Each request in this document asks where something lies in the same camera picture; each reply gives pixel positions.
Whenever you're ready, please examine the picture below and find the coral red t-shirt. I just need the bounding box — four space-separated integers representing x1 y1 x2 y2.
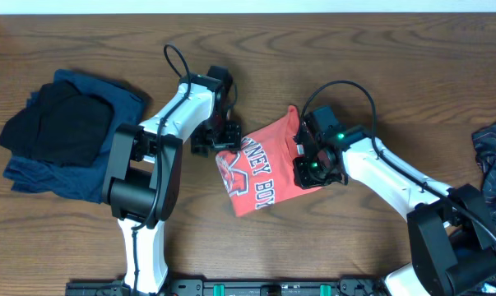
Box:
216 105 317 217

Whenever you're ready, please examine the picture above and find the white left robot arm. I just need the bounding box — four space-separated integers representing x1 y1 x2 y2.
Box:
102 68 241 295

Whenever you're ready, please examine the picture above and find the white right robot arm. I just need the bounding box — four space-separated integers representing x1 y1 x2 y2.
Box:
294 125 496 295

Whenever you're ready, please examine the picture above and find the folded navy blue garment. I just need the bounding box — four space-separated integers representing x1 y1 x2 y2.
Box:
3 69 146 203

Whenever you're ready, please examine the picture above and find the folded black garment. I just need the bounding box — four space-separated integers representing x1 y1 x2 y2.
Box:
0 81 114 167

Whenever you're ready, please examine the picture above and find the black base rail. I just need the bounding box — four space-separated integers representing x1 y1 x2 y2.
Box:
64 279 390 296

